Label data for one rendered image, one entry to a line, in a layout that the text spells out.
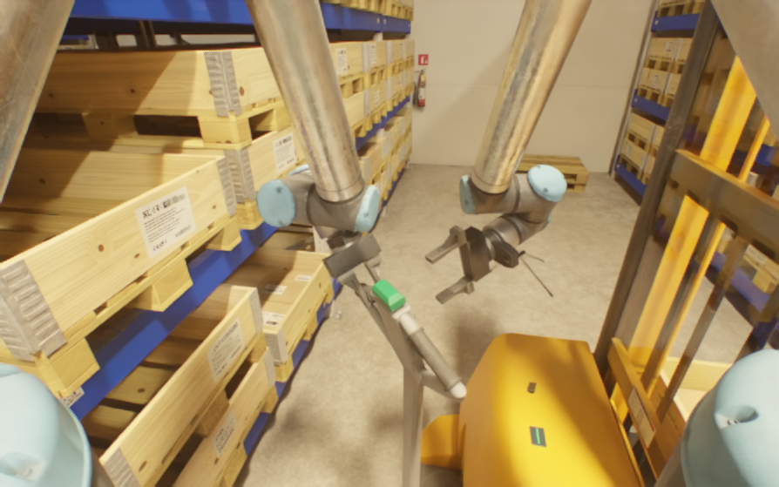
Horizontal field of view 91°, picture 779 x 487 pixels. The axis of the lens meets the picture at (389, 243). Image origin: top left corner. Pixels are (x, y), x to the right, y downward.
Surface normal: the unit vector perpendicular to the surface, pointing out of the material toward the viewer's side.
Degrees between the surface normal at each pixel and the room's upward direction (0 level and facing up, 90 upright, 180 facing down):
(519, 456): 14
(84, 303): 90
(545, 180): 32
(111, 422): 0
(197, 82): 90
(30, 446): 40
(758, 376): 9
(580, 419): 0
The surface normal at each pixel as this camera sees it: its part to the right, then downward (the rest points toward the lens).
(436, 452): -0.37, -0.85
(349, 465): -0.01, -0.88
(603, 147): -0.19, 0.47
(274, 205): -0.38, 0.29
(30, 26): 0.98, 0.18
